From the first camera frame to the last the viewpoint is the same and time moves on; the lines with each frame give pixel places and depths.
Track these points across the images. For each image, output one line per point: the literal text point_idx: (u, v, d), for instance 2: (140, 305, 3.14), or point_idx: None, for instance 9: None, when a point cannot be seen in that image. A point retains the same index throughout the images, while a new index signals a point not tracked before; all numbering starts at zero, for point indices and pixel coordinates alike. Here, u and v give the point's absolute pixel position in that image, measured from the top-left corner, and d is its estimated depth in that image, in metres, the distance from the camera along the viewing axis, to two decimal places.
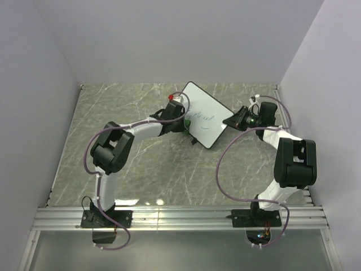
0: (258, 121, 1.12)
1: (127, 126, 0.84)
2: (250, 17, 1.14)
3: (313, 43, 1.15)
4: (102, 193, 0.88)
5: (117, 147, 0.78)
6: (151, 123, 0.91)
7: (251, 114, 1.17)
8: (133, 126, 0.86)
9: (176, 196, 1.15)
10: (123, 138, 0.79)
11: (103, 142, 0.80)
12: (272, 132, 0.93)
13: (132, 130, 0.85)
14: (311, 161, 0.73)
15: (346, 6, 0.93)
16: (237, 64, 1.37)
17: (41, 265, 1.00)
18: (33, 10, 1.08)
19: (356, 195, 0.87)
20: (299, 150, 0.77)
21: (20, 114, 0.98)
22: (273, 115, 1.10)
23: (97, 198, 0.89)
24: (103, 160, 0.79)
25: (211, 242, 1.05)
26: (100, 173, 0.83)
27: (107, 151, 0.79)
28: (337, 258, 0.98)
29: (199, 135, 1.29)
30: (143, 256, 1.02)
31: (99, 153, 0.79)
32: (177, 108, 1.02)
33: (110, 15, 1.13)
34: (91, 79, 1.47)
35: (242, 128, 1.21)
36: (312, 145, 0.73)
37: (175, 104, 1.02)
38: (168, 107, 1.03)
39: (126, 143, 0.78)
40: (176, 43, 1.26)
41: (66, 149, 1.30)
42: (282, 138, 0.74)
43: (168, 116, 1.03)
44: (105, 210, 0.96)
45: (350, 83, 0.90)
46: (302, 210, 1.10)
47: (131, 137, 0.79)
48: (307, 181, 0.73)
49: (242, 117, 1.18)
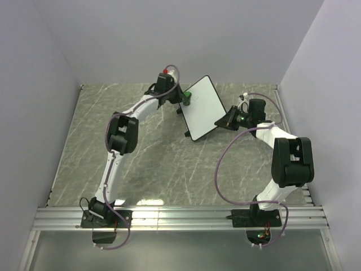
0: (249, 118, 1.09)
1: (130, 112, 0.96)
2: (250, 18, 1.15)
3: (313, 43, 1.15)
4: (110, 181, 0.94)
5: (128, 131, 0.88)
6: (148, 101, 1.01)
7: (241, 113, 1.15)
8: (135, 110, 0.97)
9: (176, 196, 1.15)
10: (130, 124, 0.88)
11: (114, 131, 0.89)
12: (265, 130, 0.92)
13: (135, 113, 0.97)
14: (308, 160, 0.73)
15: (348, 8, 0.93)
16: (237, 64, 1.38)
17: (40, 265, 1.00)
18: (33, 10, 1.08)
19: (356, 195, 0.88)
20: (294, 148, 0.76)
21: (20, 115, 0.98)
22: (263, 109, 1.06)
23: (105, 186, 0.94)
24: (118, 145, 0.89)
25: (211, 241, 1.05)
26: (114, 155, 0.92)
27: (120, 137, 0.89)
28: (337, 258, 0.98)
29: (191, 126, 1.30)
30: (143, 256, 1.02)
31: (114, 140, 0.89)
32: (169, 79, 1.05)
33: (111, 15, 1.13)
34: (91, 79, 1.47)
35: (233, 127, 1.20)
36: (307, 143, 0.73)
37: (166, 75, 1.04)
38: (159, 80, 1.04)
39: (133, 127, 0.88)
40: (176, 44, 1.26)
41: (66, 149, 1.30)
42: (278, 138, 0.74)
43: (160, 88, 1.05)
44: (111, 202, 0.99)
45: (351, 84, 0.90)
46: (303, 210, 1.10)
47: (136, 122, 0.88)
48: (305, 179, 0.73)
49: (232, 117, 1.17)
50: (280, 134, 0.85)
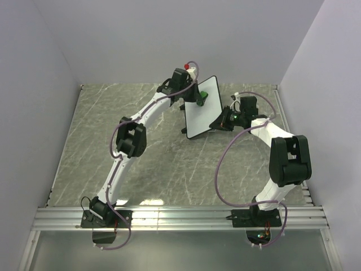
0: (242, 116, 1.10)
1: (139, 117, 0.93)
2: (250, 18, 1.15)
3: (314, 43, 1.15)
4: (114, 183, 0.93)
5: (135, 138, 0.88)
6: (159, 101, 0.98)
7: (234, 112, 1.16)
8: (142, 114, 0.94)
9: (176, 196, 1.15)
10: (137, 131, 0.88)
11: (123, 135, 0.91)
12: (260, 129, 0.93)
13: (143, 119, 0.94)
14: (306, 158, 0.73)
15: (348, 8, 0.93)
16: (237, 64, 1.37)
17: (40, 265, 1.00)
18: (33, 10, 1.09)
19: (356, 195, 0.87)
20: (291, 146, 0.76)
21: (20, 115, 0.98)
22: (255, 105, 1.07)
23: (108, 187, 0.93)
24: (126, 148, 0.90)
25: (211, 242, 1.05)
26: (122, 158, 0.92)
27: (128, 141, 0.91)
28: (337, 258, 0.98)
29: (189, 124, 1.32)
30: (143, 256, 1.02)
31: (123, 144, 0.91)
32: (184, 75, 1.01)
33: (111, 15, 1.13)
34: (91, 79, 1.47)
35: (228, 127, 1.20)
36: (304, 141, 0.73)
37: (181, 71, 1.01)
38: (175, 75, 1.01)
39: (140, 135, 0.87)
40: (176, 44, 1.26)
41: (66, 149, 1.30)
42: (275, 138, 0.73)
43: (175, 84, 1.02)
44: (113, 204, 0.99)
45: (351, 83, 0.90)
46: (303, 210, 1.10)
47: (143, 130, 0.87)
48: (303, 178, 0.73)
49: (225, 117, 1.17)
50: (274, 130, 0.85)
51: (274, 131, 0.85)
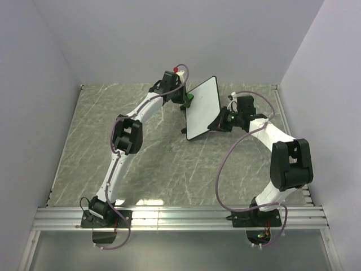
0: (239, 116, 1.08)
1: (134, 114, 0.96)
2: (250, 18, 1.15)
3: (314, 43, 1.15)
4: (113, 180, 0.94)
5: (132, 134, 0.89)
6: (152, 100, 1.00)
7: (231, 112, 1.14)
8: (138, 112, 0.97)
9: (176, 196, 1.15)
10: (133, 127, 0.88)
11: (120, 132, 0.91)
12: (259, 132, 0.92)
13: (139, 116, 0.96)
14: (307, 162, 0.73)
15: (348, 8, 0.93)
16: (237, 65, 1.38)
17: (40, 265, 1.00)
18: (33, 9, 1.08)
19: (356, 195, 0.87)
20: (292, 150, 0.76)
21: (20, 116, 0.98)
22: (252, 104, 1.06)
23: (107, 184, 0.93)
24: (123, 145, 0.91)
25: (211, 242, 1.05)
26: (119, 155, 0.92)
27: (125, 138, 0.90)
28: (337, 258, 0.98)
29: (188, 125, 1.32)
30: (143, 256, 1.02)
31: (120, 141, 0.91)
32: (174, 77, 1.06)
33: (110, 15, 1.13)
34: (91, 79, 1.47)
35: (227, 129, 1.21)
36: (306, 145, 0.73)
37: (171, 73, 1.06)
38: (165, 77, 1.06)
39: (136, 131, 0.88)
40: (176, 44, 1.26)
41: (66, 149, 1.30)
42: (276, 144, 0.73)
43: (164, 84, 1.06)
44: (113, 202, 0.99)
45: (351, 83, 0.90)
46: (303, 210, 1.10)
47: (140, 125, 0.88)
48: (304, 182, 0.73)
49: (223, 117, 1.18)
50: (274, 132, 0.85)
51: (274, 135, 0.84)
